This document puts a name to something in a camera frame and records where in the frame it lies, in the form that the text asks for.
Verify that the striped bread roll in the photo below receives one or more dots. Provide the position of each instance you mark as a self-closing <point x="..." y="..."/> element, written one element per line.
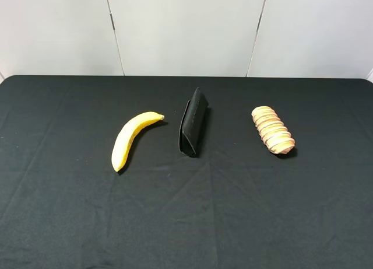
<point x="272" y="131"/>

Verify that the black folded pouch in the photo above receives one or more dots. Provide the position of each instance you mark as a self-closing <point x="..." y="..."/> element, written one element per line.
<point x="193" y="124"/>

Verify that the yellow banana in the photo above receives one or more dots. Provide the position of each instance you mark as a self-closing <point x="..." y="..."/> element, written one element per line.
<point x="128" y="133"/>

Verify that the black tablecloth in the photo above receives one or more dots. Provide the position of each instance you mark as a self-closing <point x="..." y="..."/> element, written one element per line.
<point x="236" y="205"/>

